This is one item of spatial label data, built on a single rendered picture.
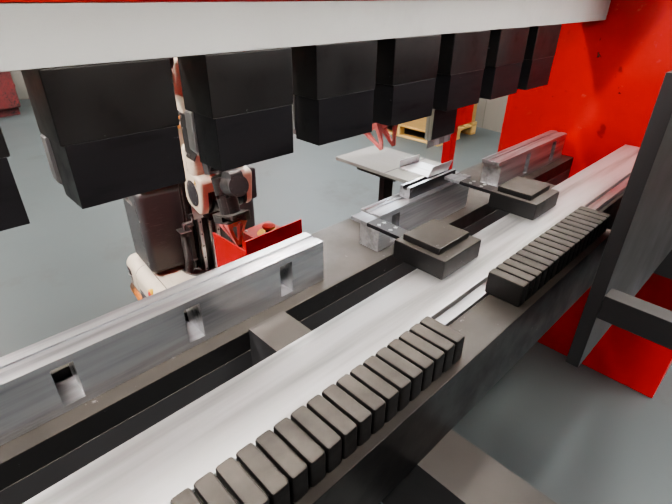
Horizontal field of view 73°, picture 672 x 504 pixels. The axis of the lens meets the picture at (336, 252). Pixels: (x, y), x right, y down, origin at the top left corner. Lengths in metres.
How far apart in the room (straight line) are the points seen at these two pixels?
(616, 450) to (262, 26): 1.80
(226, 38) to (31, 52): 0.24
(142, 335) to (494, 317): 0.54
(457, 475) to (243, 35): 0.66
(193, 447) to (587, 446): 1.64
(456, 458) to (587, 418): 1.45
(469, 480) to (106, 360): 0.54
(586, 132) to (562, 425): 1.10
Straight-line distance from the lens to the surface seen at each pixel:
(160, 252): 2.16
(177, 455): 0.56
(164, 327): 0.80
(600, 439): 2.05
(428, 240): 0.82
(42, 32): 0.61
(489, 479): 0.68
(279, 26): 0.75
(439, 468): 0.67
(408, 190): 1.15
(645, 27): 1.90
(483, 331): 0.69
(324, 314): 0.99
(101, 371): 0.79
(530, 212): 1.08
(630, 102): 1.92
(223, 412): 0.58
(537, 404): 2.07
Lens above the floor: 1.42
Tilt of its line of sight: 30 degrees down
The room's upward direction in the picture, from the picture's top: 1 degrees clockwise
